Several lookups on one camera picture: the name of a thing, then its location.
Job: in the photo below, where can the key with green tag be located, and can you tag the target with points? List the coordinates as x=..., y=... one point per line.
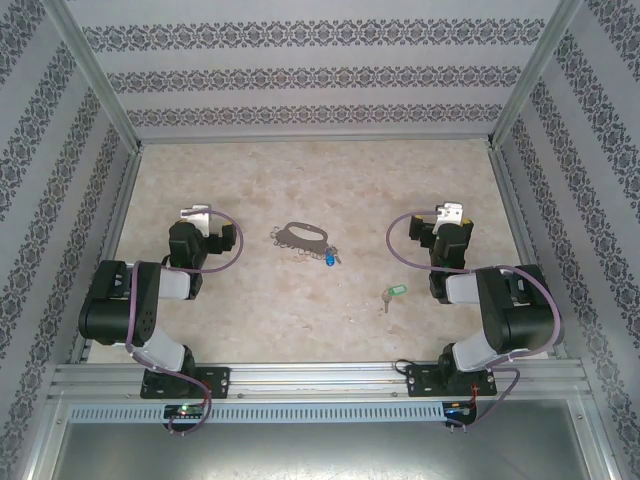
x=396, y=290

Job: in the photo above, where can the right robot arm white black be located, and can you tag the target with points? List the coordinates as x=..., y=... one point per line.
x=470, y=352

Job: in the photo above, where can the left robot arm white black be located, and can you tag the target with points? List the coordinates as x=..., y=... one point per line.
x=165, y=350

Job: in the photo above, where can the right controller circuit board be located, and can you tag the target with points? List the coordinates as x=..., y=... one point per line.
x=457, y=410

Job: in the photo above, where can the controller circuit board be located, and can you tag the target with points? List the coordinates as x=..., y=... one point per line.
x=185, y=411
x=457, y=410

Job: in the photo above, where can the left controller circuit board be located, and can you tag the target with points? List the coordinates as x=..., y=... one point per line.
x=185, y=411

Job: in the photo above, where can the grey metal panel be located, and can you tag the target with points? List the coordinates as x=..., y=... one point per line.
x=320, y=450

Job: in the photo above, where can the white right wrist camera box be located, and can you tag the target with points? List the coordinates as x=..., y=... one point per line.
x=450, y=215

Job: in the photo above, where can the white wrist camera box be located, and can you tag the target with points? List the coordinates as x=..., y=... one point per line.
x=197, y=216
x=450, y=215

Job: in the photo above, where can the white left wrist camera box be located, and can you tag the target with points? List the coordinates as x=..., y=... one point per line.
x=197, y=216

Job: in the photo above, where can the right aluminium side rail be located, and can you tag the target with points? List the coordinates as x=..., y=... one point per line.
x=512, y=200

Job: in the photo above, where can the aluminium side rail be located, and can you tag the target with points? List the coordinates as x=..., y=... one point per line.
x=512, y=200
x=122, y=200

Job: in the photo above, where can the left aluminium side rail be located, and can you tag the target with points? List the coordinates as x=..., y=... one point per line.
x=122, y=200

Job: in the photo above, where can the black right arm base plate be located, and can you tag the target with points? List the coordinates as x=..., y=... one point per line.
x=422, y=382

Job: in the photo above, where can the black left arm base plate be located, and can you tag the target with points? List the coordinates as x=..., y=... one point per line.
x=217, y=382

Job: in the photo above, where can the right aluminium frame post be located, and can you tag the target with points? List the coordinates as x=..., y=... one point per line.
x=535, y=75

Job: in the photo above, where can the aluminium frame post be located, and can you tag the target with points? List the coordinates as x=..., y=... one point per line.
x=90, y=75
x=535, y=75

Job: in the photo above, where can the aluminium mounting rail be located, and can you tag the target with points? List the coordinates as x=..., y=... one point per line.
x=320, y=377

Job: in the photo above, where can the left aluminium frame post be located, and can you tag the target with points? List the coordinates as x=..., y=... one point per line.
x=90, y=75

